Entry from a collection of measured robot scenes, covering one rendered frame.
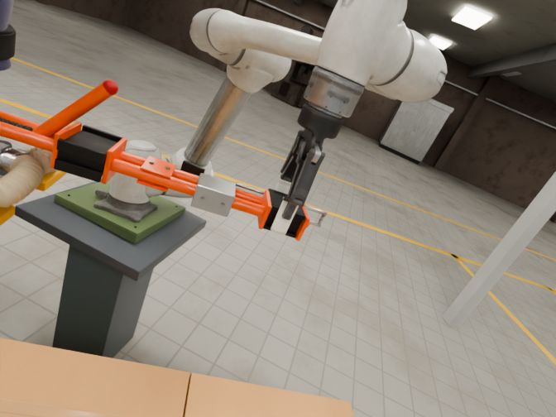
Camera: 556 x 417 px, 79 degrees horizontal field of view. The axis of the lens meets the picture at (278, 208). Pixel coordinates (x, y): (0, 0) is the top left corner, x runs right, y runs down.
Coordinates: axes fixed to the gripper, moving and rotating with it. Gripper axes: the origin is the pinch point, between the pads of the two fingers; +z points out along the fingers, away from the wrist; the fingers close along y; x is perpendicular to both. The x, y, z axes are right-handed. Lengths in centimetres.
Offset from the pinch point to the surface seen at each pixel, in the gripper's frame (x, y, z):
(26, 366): -45, -10, 73
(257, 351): 46, -82, 127
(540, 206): 239, -158, -2
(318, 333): 92, -108, 127
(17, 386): -44, -5, 73
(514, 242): 239, -157, 32
